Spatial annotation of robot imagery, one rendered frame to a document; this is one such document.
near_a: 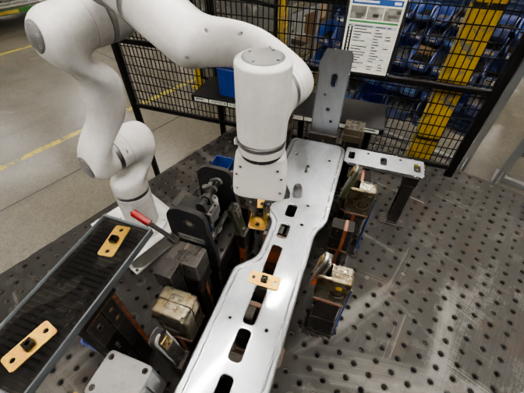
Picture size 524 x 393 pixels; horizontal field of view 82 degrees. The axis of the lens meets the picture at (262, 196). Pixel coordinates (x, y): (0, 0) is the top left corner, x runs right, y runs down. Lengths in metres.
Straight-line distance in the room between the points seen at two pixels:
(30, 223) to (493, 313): 2.77
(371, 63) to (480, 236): 0.87
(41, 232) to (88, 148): 1.77
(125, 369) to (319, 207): 0.68
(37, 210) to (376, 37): 2.54
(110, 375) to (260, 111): 0.54
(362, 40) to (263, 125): 1.04
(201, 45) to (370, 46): 1.04
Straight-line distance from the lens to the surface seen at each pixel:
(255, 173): 0.54
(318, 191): 1.06
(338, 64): 1.20
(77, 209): 2.72
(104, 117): 0.89
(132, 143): 1.01
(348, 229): 0.98
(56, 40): 0.74
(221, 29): 0.53
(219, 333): 0.79
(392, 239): 1.39
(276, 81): 0.43
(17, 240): 2.74
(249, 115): 0.46
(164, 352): 0.73
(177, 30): 0.52
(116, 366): 0.70
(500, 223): 1.69
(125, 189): 1.09
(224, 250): 0.93
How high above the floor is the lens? 1.73
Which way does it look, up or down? 46 degrees down
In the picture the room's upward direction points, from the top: straight up
